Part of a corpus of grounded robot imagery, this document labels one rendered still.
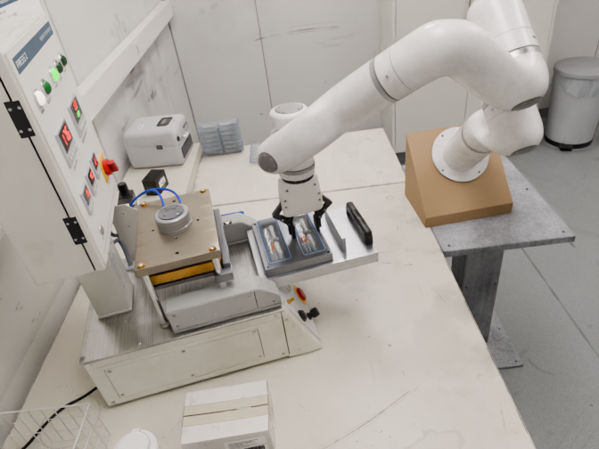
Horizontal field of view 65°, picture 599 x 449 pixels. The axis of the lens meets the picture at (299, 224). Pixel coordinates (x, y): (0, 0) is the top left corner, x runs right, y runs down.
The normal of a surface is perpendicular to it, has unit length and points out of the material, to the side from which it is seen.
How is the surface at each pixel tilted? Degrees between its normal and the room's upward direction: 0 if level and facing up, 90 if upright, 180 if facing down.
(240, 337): 90
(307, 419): 0
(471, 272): 90
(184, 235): 0
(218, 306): 90
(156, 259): 0
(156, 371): 90
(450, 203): 44
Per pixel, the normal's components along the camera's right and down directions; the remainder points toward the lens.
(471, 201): 0.01, -0.18
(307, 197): 0.28, 0.57
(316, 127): 0.18, 0.15
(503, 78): -0.26, 0.64
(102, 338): -0.11, -0.80
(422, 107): 0.05, 0.58
